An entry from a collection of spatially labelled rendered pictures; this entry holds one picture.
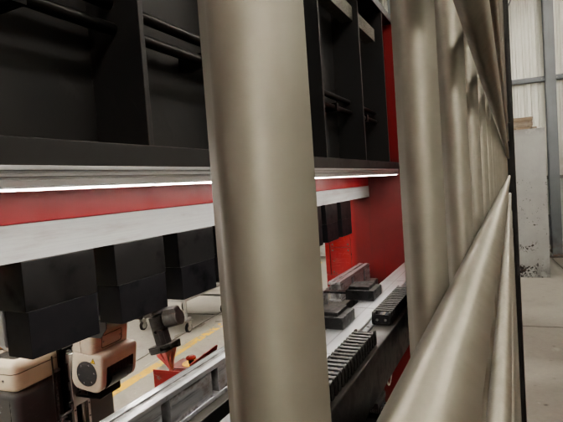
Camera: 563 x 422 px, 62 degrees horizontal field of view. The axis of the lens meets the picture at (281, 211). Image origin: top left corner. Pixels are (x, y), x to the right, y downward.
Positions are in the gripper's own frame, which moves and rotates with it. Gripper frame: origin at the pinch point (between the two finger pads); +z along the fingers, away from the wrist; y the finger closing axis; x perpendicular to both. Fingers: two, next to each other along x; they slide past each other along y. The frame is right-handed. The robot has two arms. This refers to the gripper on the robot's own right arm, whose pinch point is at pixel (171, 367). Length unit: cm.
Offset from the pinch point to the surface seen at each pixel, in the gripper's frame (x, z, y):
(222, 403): -36, 3, 40
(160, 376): -4.5, 1.1, -2.0
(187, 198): -42, -50, 52
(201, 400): -40, 0, 37
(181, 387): -48, -7, 39
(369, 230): 123, -21, 62
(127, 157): -81, -54, 67
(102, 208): -69, -50, 49
